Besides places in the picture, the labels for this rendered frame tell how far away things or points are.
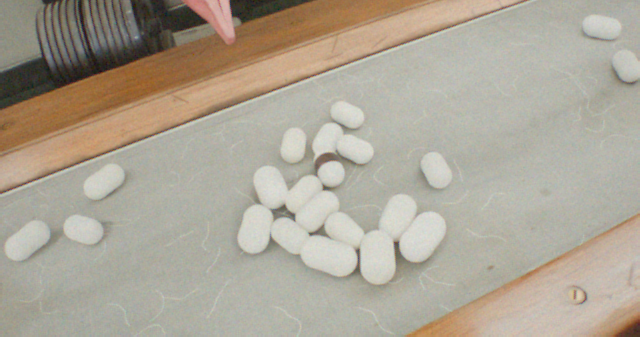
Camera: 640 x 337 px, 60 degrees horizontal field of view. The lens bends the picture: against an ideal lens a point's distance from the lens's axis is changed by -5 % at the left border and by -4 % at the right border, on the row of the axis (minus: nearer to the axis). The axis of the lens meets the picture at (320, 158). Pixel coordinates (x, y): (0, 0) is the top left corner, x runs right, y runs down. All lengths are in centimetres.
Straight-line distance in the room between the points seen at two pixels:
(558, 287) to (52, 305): 32
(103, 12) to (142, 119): 22
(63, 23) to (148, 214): 35
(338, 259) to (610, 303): 15
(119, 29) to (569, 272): 56
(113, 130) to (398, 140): 25
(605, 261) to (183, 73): 40
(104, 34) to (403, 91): 37
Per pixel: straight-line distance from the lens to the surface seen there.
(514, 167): 44
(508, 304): 32
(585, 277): 34
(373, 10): 61
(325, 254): 36
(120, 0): 74
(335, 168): 41
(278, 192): 41
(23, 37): 252
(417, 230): 36
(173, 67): 58
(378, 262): 35
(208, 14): 52
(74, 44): 74
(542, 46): 58
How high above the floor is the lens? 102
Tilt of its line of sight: 39 degrees down
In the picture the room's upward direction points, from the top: 11 degrees counter-clockwise
